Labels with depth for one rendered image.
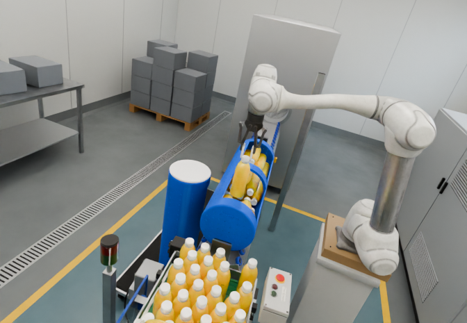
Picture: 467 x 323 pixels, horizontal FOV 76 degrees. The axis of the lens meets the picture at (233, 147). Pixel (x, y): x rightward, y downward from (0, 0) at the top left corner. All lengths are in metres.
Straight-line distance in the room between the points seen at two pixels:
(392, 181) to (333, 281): 0.72
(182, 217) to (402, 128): 1.44
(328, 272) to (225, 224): 0.62
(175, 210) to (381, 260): 1.25
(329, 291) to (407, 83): 5.04
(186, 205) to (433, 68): 5.32
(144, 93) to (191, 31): 2.25
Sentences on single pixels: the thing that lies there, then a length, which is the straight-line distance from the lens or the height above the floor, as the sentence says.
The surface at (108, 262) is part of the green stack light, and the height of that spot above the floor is 1.18.
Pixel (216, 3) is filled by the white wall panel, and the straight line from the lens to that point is 6.76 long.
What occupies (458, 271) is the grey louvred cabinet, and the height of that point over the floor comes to 0.70.
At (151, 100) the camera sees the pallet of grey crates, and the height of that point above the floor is 0.32.
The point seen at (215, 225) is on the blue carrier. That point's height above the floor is 1.09.
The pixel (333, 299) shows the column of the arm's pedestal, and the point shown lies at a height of 0.76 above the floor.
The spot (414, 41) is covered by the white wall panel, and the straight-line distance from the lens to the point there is 6.32.
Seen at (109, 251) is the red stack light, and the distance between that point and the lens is 1.20.
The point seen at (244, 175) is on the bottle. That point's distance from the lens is 1.43.
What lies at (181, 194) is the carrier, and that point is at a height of 0.93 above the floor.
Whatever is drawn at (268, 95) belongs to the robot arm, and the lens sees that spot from 1.07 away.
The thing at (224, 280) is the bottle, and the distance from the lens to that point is 1.38.
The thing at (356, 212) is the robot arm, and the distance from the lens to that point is 1.66.
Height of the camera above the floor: 2.11
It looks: 26 degrees down
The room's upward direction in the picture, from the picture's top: 12 degrees clockwise
